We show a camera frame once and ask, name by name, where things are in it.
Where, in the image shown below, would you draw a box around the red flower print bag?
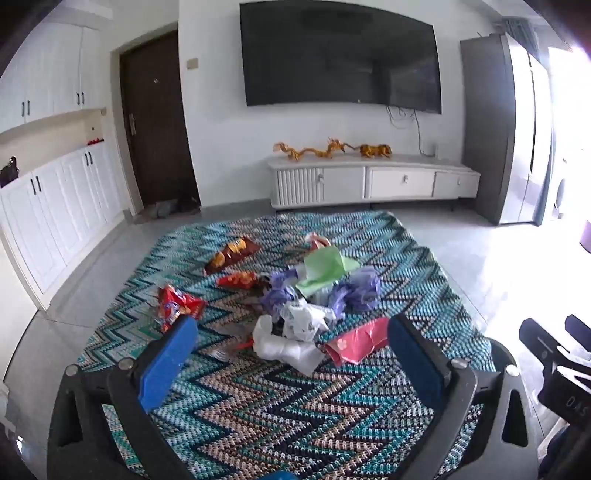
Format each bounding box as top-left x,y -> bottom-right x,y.
323,317 -> 391,367

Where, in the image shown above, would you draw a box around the white base cabinets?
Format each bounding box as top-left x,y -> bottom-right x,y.
0,147 -> 125,310

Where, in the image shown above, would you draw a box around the white printed plastic bag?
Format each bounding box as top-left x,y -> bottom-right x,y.
279,299 -> 337,342

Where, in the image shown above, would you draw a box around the blue curtain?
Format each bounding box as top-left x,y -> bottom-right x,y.
502,17 -> 541,54

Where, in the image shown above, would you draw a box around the golden dragon figure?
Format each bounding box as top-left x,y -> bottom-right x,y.
273,137 -> 356,162

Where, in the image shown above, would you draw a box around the dark brown door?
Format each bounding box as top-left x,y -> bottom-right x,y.
119,30 -> 200,210

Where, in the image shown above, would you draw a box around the purple plastic bag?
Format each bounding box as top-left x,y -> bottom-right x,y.
261,271 -> 301,319
328,266 -> 382,319

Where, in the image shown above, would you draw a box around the brown chip bag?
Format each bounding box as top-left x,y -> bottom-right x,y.
203,237 -> 262,276

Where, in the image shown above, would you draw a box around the red snack bag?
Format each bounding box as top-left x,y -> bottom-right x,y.
157,285 -> 207,334

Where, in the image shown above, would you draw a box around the grey refrigerator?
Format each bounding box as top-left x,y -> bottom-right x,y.
460,32 -> 555,227

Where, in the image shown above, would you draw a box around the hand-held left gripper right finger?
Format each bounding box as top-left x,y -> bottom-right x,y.
387,314 -> 532,480

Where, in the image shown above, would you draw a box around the small red chip bag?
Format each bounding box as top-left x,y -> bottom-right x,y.
217,271 -> 258,291

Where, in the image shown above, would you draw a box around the black television cable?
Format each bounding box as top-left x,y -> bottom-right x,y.
385,105 -> 424,156

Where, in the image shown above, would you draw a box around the white wall cabinets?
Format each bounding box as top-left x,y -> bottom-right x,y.
0,9 -> 103,134

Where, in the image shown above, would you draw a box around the zigzag patterned woven rug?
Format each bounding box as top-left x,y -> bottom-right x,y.
76,210 -> 497,480

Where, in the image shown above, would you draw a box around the white television console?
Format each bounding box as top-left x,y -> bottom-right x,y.
268,152 -> 481,212

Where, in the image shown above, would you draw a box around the black handbag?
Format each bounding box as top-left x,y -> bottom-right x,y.
0,156 -> 18,188

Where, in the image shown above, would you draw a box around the black wall television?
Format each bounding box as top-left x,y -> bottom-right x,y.
239,0 -> 443,114

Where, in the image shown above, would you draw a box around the clear plastic wrapper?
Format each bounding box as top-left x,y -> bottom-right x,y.
212,323 -> 254,361

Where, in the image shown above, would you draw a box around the person's blue trouser leg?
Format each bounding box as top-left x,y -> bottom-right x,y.
542,427 -> 591,480

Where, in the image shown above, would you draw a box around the green plastic bag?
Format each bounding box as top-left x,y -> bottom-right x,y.
295,247 -> 360,298

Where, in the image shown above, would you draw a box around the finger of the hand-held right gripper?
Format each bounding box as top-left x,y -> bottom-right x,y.
564,314 -> 591,344
519,318 -> 583,370

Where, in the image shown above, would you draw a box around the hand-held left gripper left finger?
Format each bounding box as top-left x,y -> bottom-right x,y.
47,315 -> 199,480

